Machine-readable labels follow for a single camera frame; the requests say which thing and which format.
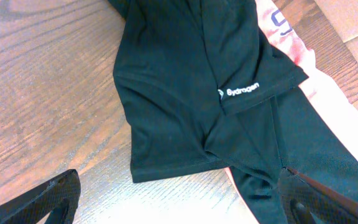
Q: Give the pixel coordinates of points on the red garment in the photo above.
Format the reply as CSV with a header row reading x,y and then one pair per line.
x,y
328,102

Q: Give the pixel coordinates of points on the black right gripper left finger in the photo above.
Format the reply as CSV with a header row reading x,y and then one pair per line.
x,y
57,199

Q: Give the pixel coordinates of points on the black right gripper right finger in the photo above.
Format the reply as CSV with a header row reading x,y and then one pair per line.
x,y
306,201

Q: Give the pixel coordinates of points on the black t-shirt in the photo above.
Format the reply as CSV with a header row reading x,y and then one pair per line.
x,y
203,89

